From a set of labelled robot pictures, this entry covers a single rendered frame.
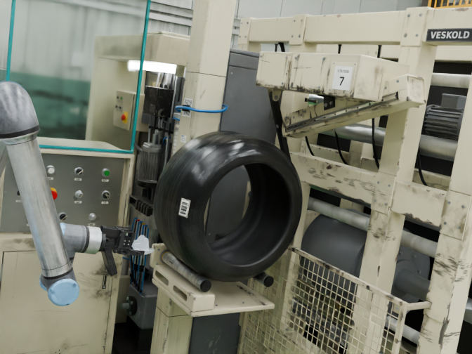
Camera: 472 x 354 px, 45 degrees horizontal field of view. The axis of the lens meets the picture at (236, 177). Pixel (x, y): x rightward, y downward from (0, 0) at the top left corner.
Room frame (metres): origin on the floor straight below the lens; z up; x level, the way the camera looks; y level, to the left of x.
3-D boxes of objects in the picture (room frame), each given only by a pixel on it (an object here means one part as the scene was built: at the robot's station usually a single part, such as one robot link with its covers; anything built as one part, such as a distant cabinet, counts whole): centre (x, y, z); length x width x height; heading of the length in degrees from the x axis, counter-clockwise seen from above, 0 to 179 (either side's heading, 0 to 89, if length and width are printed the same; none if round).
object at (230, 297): (2.22, 0.03, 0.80); 0.37 x 0.36 x 0.02; 123
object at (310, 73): (2.27, -0.29, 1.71); 0.61 x 0.25 x 0.15; 33
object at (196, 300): (2.14, 0.15, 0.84); 0.36 x 0.09 x 0.06; 33
